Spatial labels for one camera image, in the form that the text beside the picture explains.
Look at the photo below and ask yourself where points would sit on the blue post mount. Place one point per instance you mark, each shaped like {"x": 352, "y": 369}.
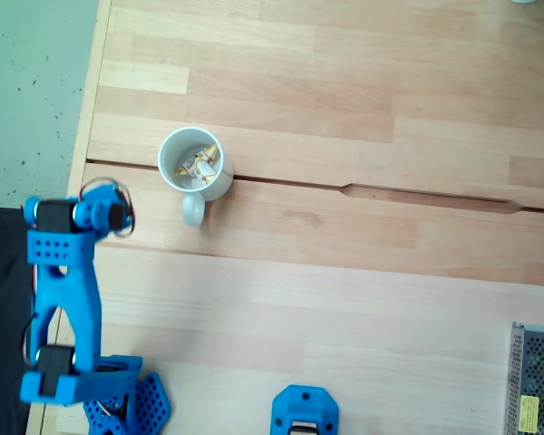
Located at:
{"x": 304, "y": 405}

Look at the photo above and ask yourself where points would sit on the metal mesh power supply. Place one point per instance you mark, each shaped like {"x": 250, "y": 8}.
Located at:
{"x": 537, "y": 380}

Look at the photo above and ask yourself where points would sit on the white round object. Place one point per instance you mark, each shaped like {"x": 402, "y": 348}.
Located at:
{"x": 523, "y": 1}

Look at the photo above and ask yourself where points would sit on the white printed mug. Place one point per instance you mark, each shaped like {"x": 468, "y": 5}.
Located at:
{"x": 172, "y": 149}

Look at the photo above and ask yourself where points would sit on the caramel sweet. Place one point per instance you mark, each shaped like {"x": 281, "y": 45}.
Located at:
{"x": 186, "y": 167}
{"x": 203, "y": 174}

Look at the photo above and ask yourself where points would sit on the wooden post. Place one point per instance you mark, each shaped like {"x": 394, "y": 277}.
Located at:
{"x": 303, "y": 429}

